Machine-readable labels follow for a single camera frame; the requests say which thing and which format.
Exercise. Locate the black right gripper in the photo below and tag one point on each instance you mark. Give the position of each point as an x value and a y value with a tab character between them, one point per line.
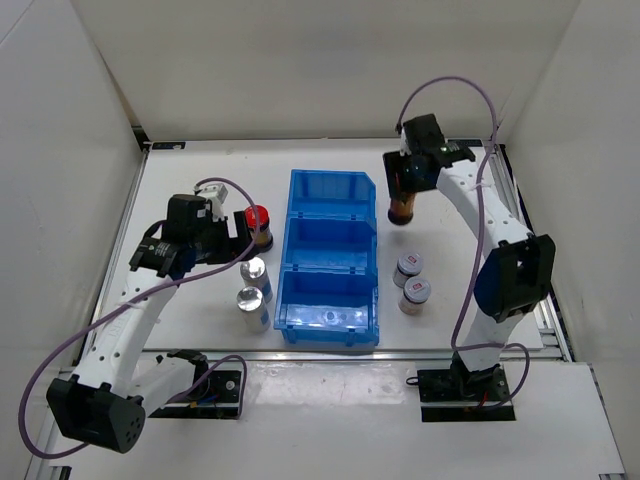
393	162

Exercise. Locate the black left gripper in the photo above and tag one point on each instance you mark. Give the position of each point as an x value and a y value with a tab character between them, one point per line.
230	246

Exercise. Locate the red lid jar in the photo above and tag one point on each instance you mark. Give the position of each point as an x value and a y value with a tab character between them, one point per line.
401	209
258	222

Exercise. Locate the white lid jar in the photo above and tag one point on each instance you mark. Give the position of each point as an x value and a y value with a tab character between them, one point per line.
416	292
408	265

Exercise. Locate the white lid jar front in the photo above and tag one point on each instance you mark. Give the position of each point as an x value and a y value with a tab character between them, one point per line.
416	292

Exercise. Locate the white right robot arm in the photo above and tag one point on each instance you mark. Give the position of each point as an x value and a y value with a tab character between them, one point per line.
512	270

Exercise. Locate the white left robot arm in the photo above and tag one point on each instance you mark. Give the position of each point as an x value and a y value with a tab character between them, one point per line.
105	403

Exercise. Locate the silver lid bottle rear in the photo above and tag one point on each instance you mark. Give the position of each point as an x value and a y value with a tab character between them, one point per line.
255	274

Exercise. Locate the silver lid bottle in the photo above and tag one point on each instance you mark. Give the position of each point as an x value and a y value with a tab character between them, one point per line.
251	303
255	274

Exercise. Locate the silver lid bottle front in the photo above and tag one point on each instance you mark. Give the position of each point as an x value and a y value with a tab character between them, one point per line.
251	303

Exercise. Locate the blue bin front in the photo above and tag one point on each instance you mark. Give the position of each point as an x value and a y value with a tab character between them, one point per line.
337	307

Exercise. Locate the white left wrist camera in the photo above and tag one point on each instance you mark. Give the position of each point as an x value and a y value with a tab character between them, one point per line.
216	192

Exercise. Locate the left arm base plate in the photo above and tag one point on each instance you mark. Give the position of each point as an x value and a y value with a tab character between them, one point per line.
219	397

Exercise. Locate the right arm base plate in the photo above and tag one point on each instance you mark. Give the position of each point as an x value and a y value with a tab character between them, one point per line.
442	399

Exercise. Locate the aluminium frame rail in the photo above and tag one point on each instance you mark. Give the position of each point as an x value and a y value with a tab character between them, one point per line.
547	314

